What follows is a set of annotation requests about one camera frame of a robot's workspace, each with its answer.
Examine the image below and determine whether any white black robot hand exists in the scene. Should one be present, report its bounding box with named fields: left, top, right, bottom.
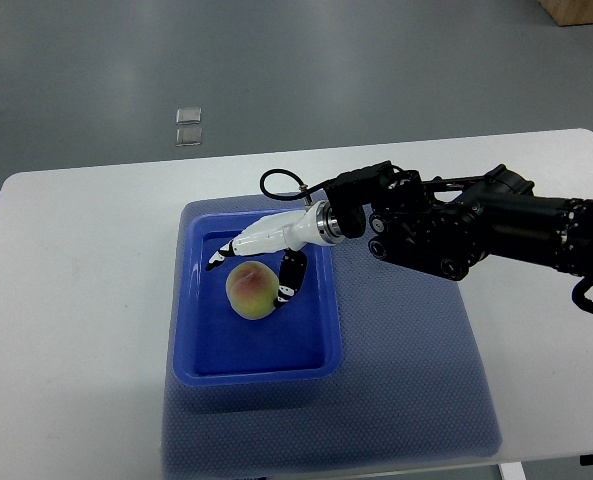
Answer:
left=206, top=201, right=345, bottom=312

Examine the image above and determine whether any peach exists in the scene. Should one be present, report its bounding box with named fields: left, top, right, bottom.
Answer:
left=225, top=261, right=279, bottom=320

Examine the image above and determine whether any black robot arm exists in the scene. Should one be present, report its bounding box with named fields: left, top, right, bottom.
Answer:
left=293, top=161, right=593, bottom=314

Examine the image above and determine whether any lower floor socket plate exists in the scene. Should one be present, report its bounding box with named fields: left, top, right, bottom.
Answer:
left=175, top=126, right=203, bottom=147

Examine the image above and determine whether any floor socket plate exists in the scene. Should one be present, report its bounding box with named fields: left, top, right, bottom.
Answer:
left=175, top=126, right=203, bottom=147
left=176, top=106, right=202, bottom=125

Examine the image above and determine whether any upper floor socket plate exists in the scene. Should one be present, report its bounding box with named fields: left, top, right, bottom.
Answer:
left=176, top=106, right=202, bottom=125

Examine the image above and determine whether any blue plastic tray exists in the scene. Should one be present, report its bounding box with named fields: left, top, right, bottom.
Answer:
left=170, top=211, right=343, bottom=387

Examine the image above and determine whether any grey blue woven mat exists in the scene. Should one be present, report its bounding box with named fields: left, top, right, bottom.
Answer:
left=162, top=196, right=502, bottom=479

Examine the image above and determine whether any white table leg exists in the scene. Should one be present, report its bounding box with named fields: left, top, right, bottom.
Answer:
left=498, top=462, right=526, bottom=480

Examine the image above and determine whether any wooden box corner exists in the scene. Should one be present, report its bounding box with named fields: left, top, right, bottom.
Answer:
left=538, top=0, right=593, bottom=27

